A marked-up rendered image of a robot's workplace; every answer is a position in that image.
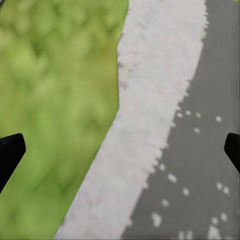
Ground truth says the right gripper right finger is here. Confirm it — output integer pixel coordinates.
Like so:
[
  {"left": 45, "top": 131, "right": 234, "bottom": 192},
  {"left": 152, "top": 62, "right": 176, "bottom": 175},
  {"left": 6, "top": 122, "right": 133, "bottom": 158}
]
[{"left": 224, "top": 133, "right": 240, "bottom": 173}]

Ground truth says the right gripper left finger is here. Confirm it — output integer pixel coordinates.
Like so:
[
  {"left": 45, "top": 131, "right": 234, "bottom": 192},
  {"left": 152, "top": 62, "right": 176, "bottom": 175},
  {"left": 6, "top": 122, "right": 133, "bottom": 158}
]
[{"left": 0, "top": 133, "right": 26, "bottom": 193}]

